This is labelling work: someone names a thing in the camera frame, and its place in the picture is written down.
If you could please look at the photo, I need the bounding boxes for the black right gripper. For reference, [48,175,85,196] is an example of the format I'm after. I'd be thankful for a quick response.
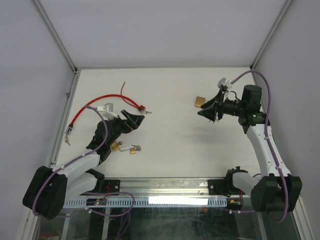
[197,89,246,122]

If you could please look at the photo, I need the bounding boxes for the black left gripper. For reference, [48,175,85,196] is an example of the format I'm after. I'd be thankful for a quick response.
[107,109,144,147]

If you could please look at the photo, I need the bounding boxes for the large brass padlock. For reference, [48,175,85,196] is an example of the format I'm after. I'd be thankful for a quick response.
[194,96,208,108]

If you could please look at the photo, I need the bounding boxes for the red cable lock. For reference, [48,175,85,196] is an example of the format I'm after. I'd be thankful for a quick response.
[65,93,152,140]

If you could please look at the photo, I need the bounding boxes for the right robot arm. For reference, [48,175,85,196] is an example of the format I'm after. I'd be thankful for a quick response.
[198,85,303,213]

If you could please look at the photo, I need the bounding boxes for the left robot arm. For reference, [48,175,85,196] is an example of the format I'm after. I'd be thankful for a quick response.
[22,109,145,220]

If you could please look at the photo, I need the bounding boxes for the small brass padlock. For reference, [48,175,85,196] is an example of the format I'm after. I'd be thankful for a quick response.
[119,145,138,155]

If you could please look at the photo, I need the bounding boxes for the medium brass padlock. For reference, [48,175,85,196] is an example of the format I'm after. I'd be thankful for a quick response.
[110,141,123,152]

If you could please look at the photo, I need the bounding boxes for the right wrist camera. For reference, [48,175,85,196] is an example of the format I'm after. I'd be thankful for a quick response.
[217,77,233,100]

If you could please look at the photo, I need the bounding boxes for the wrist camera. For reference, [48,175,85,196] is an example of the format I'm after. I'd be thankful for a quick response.
[97,102,118,120]
[217,77,233,100]

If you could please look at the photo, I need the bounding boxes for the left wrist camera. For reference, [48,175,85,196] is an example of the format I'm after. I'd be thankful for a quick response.
[97,102,118,120]

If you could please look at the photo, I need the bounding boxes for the cable lock keys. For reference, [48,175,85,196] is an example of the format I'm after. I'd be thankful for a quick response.
[64,135,71,146]

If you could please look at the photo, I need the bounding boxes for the aluminium mounting rail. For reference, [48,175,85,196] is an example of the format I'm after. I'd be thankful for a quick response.
[62,177,253,198]

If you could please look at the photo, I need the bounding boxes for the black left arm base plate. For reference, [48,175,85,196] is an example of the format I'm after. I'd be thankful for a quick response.
[82,178,121,196]

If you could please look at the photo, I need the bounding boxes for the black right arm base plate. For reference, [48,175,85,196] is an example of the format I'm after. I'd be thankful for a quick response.
[207,178,241,197]

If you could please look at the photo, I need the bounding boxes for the white slotted cable duct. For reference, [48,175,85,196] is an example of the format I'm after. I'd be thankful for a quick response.
[63,196,227,209]

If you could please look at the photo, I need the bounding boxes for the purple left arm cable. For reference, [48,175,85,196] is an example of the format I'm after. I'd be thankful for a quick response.
[32,104,110,217]

